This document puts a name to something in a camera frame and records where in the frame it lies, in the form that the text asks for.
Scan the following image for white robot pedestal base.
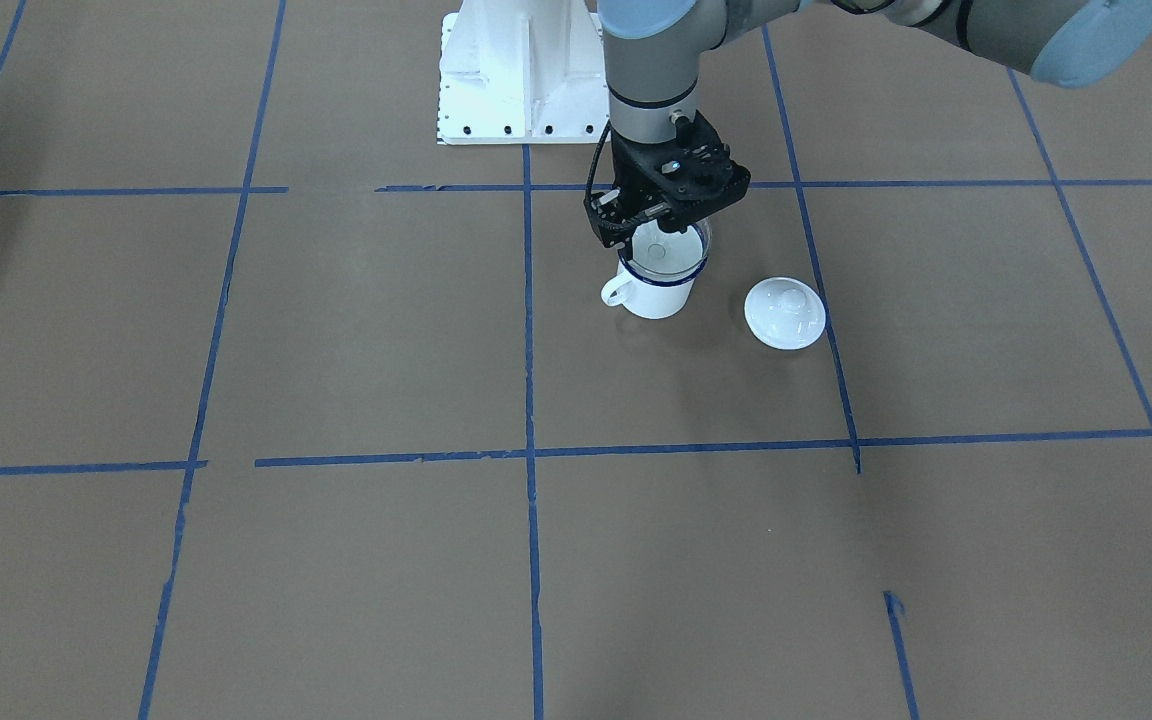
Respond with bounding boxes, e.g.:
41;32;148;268
435;1;609;146

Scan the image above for clear glass funnel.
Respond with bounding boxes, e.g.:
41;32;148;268
620;220;710;286

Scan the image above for white cup lid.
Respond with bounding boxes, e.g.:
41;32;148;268
742;276;828;351

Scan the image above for white enamel cup blue rim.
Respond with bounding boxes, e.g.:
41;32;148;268
600;253;708;319

